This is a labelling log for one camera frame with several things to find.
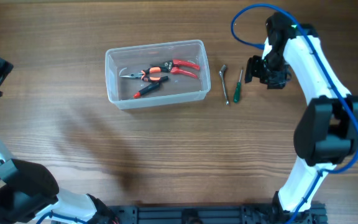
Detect green handled screwdriver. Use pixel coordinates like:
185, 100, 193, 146
233, 68, 244, 103

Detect silver socket wrench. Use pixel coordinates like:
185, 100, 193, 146
219, 65, 229, 105

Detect red handled pruning shears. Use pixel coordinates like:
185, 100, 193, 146
149, 59, 200, 78

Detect orange black needle-nose pliers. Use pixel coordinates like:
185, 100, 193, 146
120, 67, 169, 83

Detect black red handled screwdriver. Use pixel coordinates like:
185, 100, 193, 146
133, 76, 169, 99

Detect clear plastic container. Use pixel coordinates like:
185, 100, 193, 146
105, 40, 211, 110

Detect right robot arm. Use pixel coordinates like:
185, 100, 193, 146
244, 12, 358, 223

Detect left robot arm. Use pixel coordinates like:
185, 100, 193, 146
0, 138, 120, 224

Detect blue right camera cable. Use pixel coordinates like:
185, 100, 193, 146
231, 2, 358, 224

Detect blue camera cable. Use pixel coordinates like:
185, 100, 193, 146
231, 2, 358, 224
35, 211, 88, 224

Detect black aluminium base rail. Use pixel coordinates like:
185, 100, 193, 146
109, 203, 328, 224

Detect blue left camera cable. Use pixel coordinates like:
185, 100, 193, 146
35, 211, 88, 224

